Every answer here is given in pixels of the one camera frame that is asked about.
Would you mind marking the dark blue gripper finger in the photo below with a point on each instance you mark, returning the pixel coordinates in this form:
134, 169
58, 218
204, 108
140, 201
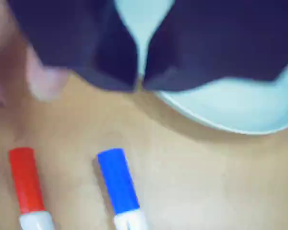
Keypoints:
218, 40
81, 38

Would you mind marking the red capped white marker pen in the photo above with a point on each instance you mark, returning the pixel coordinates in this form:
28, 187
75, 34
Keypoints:
27, 182

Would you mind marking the blue capped white marker pen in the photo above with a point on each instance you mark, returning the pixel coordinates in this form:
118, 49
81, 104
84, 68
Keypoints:
118, 182

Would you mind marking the blurred pink human hand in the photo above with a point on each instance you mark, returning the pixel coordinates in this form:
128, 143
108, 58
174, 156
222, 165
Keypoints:
7, 60

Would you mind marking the white round plate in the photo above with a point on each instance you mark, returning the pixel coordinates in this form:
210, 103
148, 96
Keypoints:
230, 107

